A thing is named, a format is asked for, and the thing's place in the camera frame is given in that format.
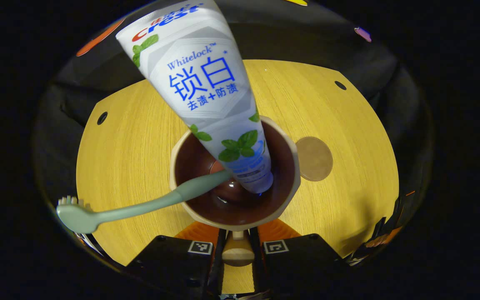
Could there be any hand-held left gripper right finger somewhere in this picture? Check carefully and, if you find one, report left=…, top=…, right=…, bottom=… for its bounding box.
left=250, top=218, right=350, bottom=300

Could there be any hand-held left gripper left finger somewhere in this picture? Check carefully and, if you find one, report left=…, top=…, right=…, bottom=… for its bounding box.
left=125, top=220, right=226, bottom=300

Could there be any pale green toothbrush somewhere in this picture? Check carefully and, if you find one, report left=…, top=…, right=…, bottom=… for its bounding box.
left=56, top=170, right=233, bottom=234

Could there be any beige cup with brown inside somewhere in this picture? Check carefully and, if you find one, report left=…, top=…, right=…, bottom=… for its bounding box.
left=169, top=116, right=301, bottom=268

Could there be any round brown coaster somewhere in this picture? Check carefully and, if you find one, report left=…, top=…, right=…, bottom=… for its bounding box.
left=295, top=137, right=334, bottom=182

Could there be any white toothpaste tube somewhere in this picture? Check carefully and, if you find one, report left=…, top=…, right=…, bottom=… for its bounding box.
left=115, top=0, right=274, bottom=195

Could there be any black backdrop cloth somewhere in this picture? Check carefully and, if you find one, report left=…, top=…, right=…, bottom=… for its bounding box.
left=32, top=0, right=434, bottom=255

